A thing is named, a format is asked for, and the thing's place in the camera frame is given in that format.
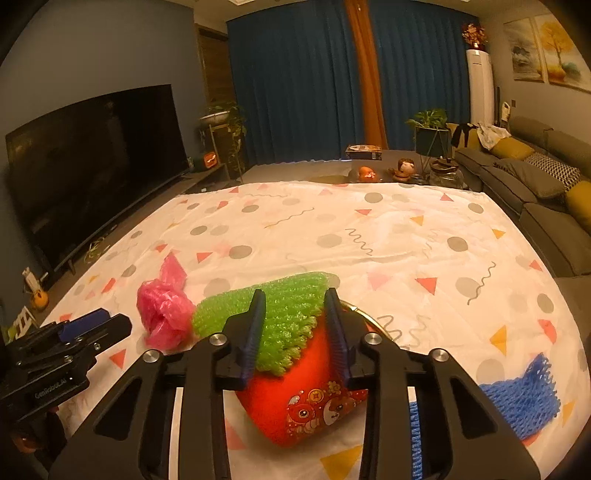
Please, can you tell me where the orange flower decoration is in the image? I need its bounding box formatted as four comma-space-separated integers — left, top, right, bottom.
461, 23, 488, 51

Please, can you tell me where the dark coffee table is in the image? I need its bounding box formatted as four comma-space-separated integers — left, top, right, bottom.
245, 148, 467, 190

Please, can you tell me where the white patterned cloth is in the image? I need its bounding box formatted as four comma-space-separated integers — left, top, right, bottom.
37, 181, 583, 480

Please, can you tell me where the grey television cabinet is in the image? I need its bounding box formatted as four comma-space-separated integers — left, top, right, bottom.
44, 162, 232, 296

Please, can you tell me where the grey sofa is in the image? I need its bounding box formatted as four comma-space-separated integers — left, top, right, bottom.
455, 115, 591, 282

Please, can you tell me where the blue foam net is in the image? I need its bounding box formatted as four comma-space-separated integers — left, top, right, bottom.
409, 353, 563, 480

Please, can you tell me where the blue curtain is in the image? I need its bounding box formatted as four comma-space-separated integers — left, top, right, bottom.
226, 0, 370, 164
372, 0, 476, 151

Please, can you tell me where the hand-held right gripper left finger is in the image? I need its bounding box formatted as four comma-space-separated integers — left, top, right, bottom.
48, 288, 267, 480

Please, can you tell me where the flat colourful box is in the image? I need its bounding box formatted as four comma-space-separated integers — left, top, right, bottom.
345, 144, 383, 161

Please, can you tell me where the black cloth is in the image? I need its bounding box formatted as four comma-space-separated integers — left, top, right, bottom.
450, 124, 481, 148

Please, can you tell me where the brown wooden door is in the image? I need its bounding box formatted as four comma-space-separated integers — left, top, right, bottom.
196, 25, 236, 107

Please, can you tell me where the red printed box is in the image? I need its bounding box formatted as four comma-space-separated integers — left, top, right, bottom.
235, 300, 393, 448

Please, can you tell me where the trailing plant in white pot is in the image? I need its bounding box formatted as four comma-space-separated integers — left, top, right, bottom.
199, 102, 249, 181

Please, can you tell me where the potted plant in dark pot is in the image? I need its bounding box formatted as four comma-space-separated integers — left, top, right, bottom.
405, 109, 455, 169

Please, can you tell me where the small pink plastic bag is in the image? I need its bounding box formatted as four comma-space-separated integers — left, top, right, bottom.
137, 254, 197, 352

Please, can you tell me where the small black white patterned pillow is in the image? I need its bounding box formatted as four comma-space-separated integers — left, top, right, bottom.
524, 152, 581, 190

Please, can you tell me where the glass jar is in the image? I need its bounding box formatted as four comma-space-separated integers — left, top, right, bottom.
429, 157, 463, 188

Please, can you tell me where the round head figurine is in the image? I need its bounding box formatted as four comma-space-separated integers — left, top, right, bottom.
392, 157, 416, 182

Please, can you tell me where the white standing air conditioner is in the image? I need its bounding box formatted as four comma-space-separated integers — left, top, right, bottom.
465, 48, 497, 127

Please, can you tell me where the orange curtain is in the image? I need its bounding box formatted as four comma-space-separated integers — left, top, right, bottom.
344, 0, 389, 148

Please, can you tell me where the black television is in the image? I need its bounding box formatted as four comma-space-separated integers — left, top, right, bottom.
4, 84, 191, 278

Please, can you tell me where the small olive pillow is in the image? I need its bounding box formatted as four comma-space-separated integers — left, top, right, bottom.
490, 137, 535, 161

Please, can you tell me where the green foam net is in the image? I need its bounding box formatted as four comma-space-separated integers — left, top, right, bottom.
191, 272, 340, 376

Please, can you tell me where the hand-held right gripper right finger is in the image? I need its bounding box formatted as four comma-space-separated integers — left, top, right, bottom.
323, 287, 542, 480

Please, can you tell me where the small seascape painting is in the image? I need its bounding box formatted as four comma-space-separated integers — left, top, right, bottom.
502, 17, 546, 83

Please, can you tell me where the grey pillow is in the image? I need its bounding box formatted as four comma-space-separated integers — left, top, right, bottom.
496, 158, 566, 200

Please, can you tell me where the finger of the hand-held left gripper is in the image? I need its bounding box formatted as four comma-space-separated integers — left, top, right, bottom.
39, 310, 112, 345
60, 314, 133, 371

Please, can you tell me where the gold plant stand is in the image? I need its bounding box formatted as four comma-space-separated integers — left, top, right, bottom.
208, 124, 245, 178

